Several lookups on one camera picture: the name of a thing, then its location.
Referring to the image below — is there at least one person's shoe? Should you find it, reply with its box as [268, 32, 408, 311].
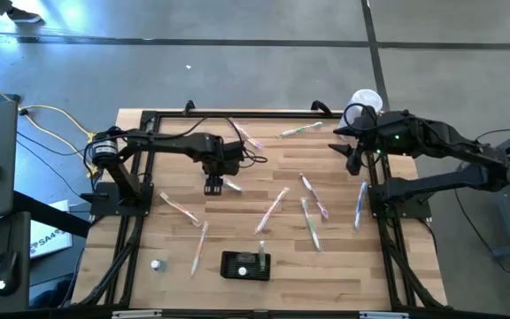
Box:
[6, 5, 44, 23]

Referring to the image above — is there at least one white printed booklet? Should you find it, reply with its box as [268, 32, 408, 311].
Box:
[28, 199, 73, 260]

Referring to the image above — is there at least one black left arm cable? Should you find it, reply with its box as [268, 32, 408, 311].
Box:
[148, 115, 268, 169]

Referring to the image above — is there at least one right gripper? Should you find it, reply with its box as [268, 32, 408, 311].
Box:
[327, 113, 389, 176]

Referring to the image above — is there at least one black desk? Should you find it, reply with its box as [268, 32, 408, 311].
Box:
[0, 211, 33, 316]

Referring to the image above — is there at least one black aluminium table frame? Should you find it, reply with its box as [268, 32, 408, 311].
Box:
[72, 109, 450, 311]

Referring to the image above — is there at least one black diagonal beam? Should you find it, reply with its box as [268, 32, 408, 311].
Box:
[12, 190, 92, 239]

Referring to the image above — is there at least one purple toothbrush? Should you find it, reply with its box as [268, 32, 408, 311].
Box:
[231, 120, 264, 150]
[298, 172, 330, 221]

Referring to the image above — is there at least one white frame bracket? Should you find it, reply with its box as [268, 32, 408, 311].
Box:
[359, 311, 411, 319]
[111, 309, 163, 319]

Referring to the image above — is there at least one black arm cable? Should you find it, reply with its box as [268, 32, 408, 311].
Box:
[342, 102, 378, 130]
[148, 115, 268, 169]

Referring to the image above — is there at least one black wire caddy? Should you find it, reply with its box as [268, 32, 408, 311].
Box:
[219, 250, 273, 282]

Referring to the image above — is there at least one black computer mouse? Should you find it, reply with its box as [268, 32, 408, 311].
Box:
[0, 250, 20, 297]

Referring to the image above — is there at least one white green wipes canister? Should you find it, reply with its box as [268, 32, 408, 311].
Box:
[336, 89, 383, 142]

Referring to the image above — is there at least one yellow cable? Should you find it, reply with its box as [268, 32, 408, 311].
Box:
[0, 73, 97, 146]

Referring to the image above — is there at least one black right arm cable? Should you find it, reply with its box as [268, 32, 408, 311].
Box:
[342, 102, 378, 130]

